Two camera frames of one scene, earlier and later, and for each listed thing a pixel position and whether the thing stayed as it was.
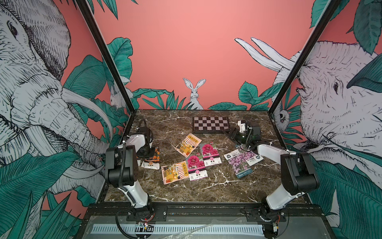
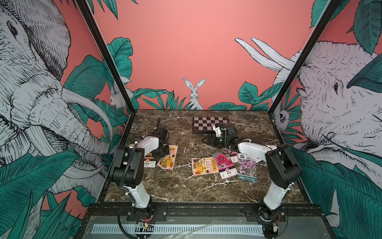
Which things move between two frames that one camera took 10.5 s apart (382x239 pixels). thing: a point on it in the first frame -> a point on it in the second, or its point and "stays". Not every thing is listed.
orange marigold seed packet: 153,162 stays
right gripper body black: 241,138 -> 220,142
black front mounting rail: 159,211 stays
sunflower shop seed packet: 174,172 -> 204,166
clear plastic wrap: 189,233 stays
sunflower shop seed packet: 186,146 -> 167,162
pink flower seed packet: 196,168 -> 226,166
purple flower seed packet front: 238,163 -> 247,168
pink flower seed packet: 210,154 -> 234,156
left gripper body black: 146,152 -> 162,152
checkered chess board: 210,125 stays
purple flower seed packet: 250,157 stays
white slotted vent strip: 178,229 stays
